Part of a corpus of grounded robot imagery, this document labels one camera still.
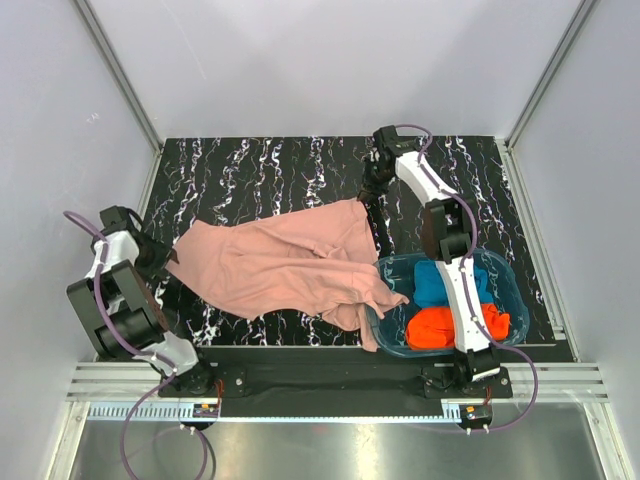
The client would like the pink t shirt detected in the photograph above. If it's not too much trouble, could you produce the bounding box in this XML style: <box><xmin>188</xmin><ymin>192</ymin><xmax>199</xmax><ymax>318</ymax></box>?
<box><xmin>167</xmin><ymin>199</ymin><xmax>408</xmax><ymax>352</ymax></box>

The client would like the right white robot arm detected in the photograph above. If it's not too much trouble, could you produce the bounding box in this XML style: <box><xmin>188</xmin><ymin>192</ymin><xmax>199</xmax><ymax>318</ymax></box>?
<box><xmin>358</xmin><ymin>125</ymin><xmax>500</xmax><ymax>397</ymax></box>

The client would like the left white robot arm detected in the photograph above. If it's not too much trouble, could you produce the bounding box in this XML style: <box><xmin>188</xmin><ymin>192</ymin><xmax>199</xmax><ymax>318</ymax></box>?
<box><xmin>63</xmin><ymin>205</ymin><xmax>216</xmax><ymax>396</ymax></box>

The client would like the blue t shirt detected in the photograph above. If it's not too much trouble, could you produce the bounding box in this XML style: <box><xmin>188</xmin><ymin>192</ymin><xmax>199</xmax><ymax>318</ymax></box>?
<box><xmin>413</xmin><ymin>260</ymin><xmax>494</xmax><ymax>308</ymax></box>

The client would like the orange t shirt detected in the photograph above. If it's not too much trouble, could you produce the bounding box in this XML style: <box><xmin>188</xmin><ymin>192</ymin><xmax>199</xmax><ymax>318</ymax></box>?
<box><xmin>405</xmin><ymin>303</ymin><xmax>511</xmax><ymax>350</ymax></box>

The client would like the left small control board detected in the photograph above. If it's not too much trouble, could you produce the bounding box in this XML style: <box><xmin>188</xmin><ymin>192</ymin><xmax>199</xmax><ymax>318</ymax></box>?
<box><xmin>193</xmin><ymin>403</ymin><xmax>220</xmax><ymax>418</ymax></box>

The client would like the small control board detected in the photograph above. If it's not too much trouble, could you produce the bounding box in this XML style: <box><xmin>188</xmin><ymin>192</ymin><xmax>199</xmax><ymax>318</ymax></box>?
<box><xmin>463</xmin><ymin>404</ymin><xmax>493</xmax><ymax>424</ymax></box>
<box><xmin>193</xmin><ymin>403</ymin><xmax>220</xmax><ymax>418</ymax></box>

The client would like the blue transparent plastic bin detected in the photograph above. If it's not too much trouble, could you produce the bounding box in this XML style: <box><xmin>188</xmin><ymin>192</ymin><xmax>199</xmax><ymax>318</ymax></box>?
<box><xmin>366</xmin><ymin>248</ymin><xmax>530</xmax><ymax>358</ymax></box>

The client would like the right small control board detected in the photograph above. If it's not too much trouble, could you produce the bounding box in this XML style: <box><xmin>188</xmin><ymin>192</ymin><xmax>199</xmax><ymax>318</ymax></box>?
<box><xmin>463</xmin><ymin>404</ymin><xmax>493</xmax><ymax>424</ymax></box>

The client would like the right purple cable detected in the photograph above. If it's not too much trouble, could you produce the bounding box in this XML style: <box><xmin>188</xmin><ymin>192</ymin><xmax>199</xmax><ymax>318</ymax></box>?
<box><xmin>394</xmin><ymin>122</ymin><xmax>540</xmax><ymax>432</ymax></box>

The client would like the purple cable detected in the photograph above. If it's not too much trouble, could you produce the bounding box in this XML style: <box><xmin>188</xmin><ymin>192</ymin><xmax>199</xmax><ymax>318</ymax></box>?
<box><xmin>394</xmin><ymin>122</ymin><xmax>540</xmax><ymax>432</ymax></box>
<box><xmin>62</xmin><ymin>209</ymin><xmax>216</xmax><ymax>479</ymax></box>

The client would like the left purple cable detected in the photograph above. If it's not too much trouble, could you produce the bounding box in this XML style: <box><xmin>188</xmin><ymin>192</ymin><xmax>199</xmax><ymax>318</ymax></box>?
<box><xmin>62</xmin><ymin>209</ymin><xmax>216</xmax><ymax>479</ymax></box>

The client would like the right aluminium corner post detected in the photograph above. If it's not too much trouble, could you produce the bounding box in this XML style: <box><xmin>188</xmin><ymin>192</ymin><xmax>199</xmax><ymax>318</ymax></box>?
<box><xmin>504</xmin><ymin>0</ymin><xmax>601</xmax><ymax>151</ymax></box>

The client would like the aluminium corner post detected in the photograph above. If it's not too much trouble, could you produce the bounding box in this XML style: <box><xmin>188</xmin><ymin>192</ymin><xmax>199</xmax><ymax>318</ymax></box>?
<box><xmin>504</xmin><ymin>0</ymin><xmax>601</xmax><ymax>151</ymax></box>
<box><xmin>74</xmin><ymin>0</ymin><xmax>166</xmax><ymax>151</ymax></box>

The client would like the aluminium frame rail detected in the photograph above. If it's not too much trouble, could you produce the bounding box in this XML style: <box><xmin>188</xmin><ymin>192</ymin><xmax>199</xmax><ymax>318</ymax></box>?
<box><xmin>66</xmin><ymin>362</ymin><xmax>609</xmax><ymax>403</ymax></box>

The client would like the left aluminium corner post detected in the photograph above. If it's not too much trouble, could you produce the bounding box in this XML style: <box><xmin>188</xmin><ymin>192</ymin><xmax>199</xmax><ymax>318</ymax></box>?
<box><xmin>74</xmin><ymin>0</ymin><xmax>166</xmax><ymax>151</ymax></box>

